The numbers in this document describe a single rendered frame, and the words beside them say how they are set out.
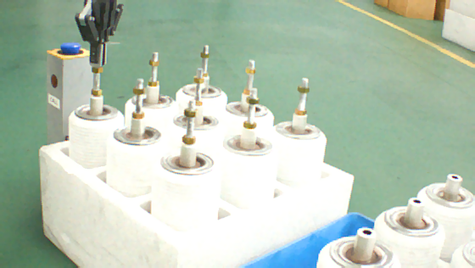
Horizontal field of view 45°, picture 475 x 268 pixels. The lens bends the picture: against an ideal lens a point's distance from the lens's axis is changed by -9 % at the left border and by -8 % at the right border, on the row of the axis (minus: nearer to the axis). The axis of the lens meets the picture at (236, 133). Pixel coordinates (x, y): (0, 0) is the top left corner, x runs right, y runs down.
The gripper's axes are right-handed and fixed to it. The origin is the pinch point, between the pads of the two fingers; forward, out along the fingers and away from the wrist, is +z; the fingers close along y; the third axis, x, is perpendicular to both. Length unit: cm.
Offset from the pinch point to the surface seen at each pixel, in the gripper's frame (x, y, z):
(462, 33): 88, -275, 28
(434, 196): 55, 7, 10
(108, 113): 2.3, -0.5, 10.0
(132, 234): 15.1, 17.3, 20.1
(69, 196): -0.7, 8.3, 22.2
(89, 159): 1.3, 4.6, 16.6
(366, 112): 41, -107, 35
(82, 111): -2.1, 1.0, 10.0
